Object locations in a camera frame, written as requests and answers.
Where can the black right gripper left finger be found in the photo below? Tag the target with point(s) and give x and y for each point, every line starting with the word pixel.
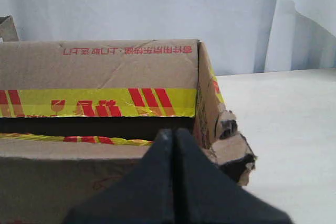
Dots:
pixel 142 196

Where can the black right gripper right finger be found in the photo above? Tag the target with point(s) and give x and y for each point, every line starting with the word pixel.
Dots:
pixel 204 194

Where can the cardboard box with yellow tape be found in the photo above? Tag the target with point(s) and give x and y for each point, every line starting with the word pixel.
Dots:
pixel 77 116

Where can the open plain cardboard box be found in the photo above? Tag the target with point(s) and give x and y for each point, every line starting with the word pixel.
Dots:
pixel 8 31

